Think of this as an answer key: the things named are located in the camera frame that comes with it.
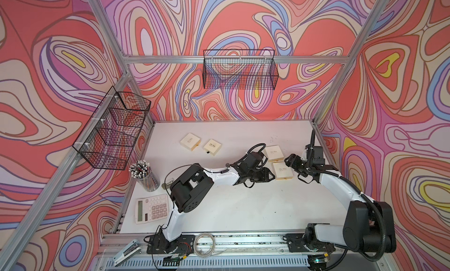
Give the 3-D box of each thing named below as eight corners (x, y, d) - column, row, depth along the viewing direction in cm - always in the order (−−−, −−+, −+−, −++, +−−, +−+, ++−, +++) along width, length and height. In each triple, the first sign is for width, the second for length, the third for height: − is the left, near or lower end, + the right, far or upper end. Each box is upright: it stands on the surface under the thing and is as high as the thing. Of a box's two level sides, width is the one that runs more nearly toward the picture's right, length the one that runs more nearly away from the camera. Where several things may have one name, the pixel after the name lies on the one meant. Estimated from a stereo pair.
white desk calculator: (134, 224, 80) (131, 222, 77) (138, 200, 87) (135, 198, 85) (169, 217, 82) (167, 215, 79) (169, 195, 89) (168, 192, 87)
